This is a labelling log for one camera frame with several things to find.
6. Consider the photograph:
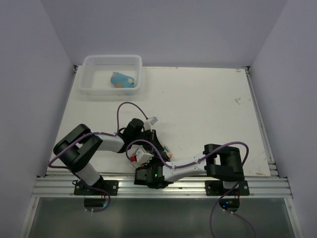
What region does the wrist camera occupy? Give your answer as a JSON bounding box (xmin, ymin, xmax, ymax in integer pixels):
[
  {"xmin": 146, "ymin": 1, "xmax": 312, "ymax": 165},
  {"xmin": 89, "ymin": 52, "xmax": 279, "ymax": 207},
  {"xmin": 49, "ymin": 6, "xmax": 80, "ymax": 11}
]
[
  {"xmin": 145, "ymin": 117, "xmax": 158, "ymax": 127},
  {"xmin": 130, "ymin": 147, "xmax": 153, "ymax": 165}
]

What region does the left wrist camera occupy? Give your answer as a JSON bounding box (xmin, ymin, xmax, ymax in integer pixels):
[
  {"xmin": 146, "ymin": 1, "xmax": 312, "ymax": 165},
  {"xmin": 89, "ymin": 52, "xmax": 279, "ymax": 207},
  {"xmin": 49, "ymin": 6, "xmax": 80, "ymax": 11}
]
[{"xmin": 145, "ymin": 117, "xmax": 158, "ymax": 127}]

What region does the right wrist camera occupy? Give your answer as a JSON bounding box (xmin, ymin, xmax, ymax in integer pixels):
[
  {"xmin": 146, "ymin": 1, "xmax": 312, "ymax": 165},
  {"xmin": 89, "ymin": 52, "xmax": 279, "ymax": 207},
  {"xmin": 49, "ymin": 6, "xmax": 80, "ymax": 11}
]
[{"xmin": 130, "ymin": 147, "xmax": 153, "ymax": 165}]

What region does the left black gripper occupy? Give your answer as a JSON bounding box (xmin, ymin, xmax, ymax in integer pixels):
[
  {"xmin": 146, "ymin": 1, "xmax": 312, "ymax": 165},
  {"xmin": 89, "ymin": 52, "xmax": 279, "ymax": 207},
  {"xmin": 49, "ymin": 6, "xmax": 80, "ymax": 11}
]
[{"xmin": 132, "ymin": 128, "xmax": 163, "ymax": 151}]

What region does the blue polka dot towel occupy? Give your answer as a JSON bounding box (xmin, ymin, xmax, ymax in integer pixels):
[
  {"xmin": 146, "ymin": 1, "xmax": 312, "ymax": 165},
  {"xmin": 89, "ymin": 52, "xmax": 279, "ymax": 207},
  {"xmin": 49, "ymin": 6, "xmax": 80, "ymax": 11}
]
[{"xmin": 110, "ymin": 72, "xmax": 135, "ymax": 88}]

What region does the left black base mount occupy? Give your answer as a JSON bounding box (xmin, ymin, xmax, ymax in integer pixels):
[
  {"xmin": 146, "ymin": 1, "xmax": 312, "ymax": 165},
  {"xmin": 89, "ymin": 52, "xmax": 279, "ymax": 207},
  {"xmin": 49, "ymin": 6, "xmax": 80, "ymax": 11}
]
[{"xmin": 72, "ymin": 179, "xmax": 119, "ymax": 196}]

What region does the aluminium rail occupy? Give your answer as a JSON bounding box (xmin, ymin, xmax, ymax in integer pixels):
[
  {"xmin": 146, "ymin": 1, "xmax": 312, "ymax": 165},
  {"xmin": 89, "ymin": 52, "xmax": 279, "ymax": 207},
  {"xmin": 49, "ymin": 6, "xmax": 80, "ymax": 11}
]
[
  {"xmin": 244, "ymin": 66, "xmax": 280, "ymax": 178},
  {"xmin": 32, "ymin": 171, "xmax": 292, "ymax": 198}
]

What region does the white plastic basket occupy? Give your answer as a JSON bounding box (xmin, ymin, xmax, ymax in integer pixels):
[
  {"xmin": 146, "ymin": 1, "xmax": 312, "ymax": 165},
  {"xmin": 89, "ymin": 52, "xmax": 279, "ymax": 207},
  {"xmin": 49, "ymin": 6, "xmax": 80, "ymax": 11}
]
[{"xmin": 78, "ymin": 55, "xmax": 143, "ymax": 96}]

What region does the aluminium right side rail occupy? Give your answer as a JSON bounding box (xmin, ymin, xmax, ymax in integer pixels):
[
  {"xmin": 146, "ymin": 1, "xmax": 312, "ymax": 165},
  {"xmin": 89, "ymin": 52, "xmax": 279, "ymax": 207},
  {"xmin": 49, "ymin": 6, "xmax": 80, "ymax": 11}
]
[{"xmin": 244, "ymin": 66, "xmax": 280, "ymax": 178}]

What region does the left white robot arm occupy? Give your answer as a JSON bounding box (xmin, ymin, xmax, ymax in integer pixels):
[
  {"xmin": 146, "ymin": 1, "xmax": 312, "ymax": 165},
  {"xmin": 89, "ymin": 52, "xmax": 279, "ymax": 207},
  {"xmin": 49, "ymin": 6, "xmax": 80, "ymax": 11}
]
[{"xmin": 53, "ymin": 118, "xmax": 170, "ymax": 195}]

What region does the aluminium front rail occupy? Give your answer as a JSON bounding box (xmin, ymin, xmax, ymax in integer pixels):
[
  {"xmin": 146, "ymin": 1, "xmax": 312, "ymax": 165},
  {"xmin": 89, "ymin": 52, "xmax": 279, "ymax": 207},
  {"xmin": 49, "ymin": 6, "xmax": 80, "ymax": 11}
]
[{"xmin": 32, "ymin": 171, "xmax": 292, "ymax": 198}]

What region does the rabbit print towel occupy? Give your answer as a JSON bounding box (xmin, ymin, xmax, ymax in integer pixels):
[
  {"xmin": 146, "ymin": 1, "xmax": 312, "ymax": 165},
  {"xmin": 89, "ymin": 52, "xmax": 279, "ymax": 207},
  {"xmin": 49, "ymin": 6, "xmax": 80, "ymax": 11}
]
[{"xmin": 161, "ymin": 146, "xmax": 173, "ymax": 161}]

